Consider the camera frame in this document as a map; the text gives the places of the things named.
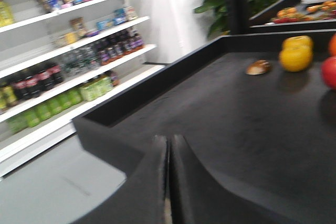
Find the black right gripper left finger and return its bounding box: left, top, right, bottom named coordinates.
left=74, top=136, right=168, bottom=223

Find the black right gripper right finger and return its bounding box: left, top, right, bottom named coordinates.
left=169, top=135, right=302, bottom=223

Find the black wooden produce table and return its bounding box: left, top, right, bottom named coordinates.
left=74, top=29, right=335, bottom=223

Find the brown mushroom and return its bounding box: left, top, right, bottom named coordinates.
left=246, top=60, right=272, bottom=76

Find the white store shelf unit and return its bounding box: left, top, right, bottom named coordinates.
left=1, top=0, right=163, bottom=177

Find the pink red apple left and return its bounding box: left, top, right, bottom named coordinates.
left=321, top=56, right=336, bottom=90

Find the orange back left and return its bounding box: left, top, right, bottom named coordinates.
left=328, top=34, right=336, bottom=57

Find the back display tray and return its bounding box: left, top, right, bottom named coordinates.
left=249, top=0, right=335, bottom=33

